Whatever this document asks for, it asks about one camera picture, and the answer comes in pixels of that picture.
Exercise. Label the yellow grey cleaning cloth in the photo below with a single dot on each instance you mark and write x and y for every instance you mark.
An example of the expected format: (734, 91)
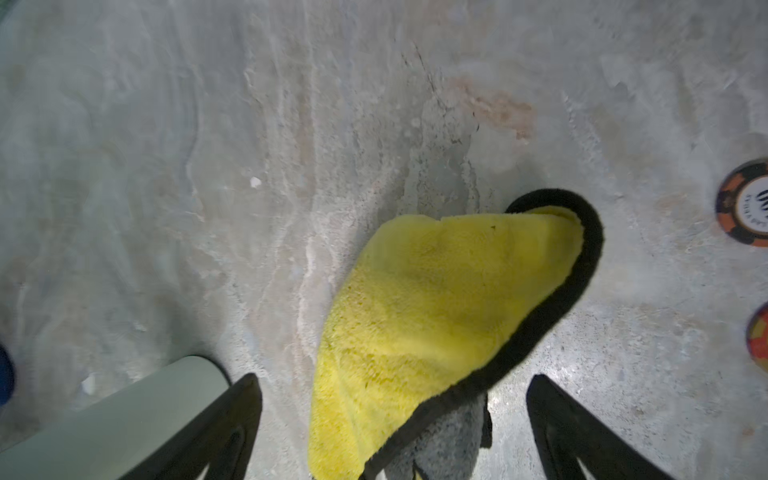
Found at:
(436, 312)

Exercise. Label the white thermos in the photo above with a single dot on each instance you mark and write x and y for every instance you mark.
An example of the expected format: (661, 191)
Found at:
(114, 435)

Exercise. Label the blue thermos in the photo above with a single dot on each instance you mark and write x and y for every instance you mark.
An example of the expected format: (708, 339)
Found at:
(7, 377)

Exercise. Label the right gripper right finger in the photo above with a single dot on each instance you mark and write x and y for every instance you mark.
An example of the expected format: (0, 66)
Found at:
(571, 441)

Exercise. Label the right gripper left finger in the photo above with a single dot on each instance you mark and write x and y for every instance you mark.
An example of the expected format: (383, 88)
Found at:
(216, 444)

